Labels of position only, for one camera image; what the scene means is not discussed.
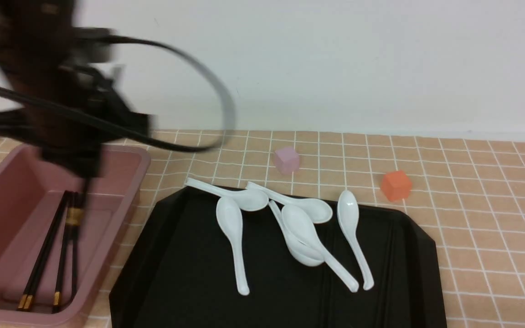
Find black chopstick gold tip middle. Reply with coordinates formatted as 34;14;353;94
24;192;73;311

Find black chopstick gold tip right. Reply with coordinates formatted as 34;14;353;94
52;191;78;313

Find orange cube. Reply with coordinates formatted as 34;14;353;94
381;170;412;202

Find white spoon far left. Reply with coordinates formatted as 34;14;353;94
184;177;269;212

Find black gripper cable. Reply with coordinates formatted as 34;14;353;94
0;36;237;153

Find white spoon centre upper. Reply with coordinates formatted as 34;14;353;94
281;204;359;293

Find white spoon diagonal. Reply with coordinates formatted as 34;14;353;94
216;196;250;296

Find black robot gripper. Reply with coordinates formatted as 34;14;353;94
0;0;150;178

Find pink plastic bin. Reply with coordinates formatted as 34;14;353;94
0;145;151;328

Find white spoon right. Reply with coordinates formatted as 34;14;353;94
337;190;375;291

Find white spoon centre lower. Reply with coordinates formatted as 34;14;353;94
268;200;324;267

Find white spoon top centre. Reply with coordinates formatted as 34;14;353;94
247;181;333;224

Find black chopstick gold tip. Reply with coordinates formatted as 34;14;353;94
18;191;71;310
52;191;78;313
24;192;73;311

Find pale purple cube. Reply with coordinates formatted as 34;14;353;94
273;147;300;175

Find white spoon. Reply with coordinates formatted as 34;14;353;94
337;190;375;291
184;177;269;212
247;181;333;224
268;200;324;267
281;204;359;293

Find black chopstick gold tip left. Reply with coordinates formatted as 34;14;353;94
18;191;71;310

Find black chopstick gold band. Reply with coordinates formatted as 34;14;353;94
65;177;92;245

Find black plastic tray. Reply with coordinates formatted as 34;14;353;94
109;187;448;328

